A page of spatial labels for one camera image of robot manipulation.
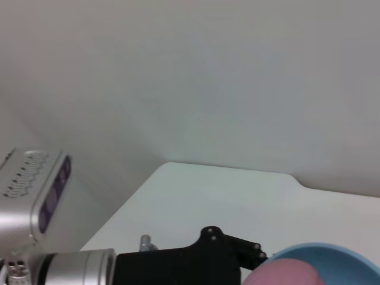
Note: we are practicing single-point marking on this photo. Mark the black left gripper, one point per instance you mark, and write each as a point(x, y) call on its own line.
point(178, 267)

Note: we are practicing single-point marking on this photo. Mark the pink toy peach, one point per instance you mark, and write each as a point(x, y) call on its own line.
point(282, 273)

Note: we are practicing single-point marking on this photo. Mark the blue bowl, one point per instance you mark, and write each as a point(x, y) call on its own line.
point(341, 261)

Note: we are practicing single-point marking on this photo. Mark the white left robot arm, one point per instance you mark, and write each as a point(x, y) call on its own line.
point(77, 267)

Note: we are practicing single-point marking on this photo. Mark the silver left camera bracket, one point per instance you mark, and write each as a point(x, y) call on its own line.
point(17, 268)

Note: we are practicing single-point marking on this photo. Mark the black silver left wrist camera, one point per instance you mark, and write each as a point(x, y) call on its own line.
point(26, 190)

